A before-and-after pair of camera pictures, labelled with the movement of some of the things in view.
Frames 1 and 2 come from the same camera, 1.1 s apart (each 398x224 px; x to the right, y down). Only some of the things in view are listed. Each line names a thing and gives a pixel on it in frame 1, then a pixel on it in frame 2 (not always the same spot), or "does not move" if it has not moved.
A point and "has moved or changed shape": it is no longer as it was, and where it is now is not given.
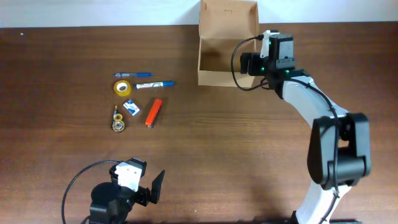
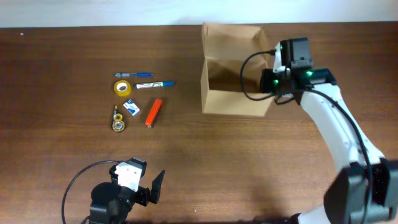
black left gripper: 144,194 does not move
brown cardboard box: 227,28 has moved or changed shape
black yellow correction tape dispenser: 118,124 does not move
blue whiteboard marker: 145,85 does not move
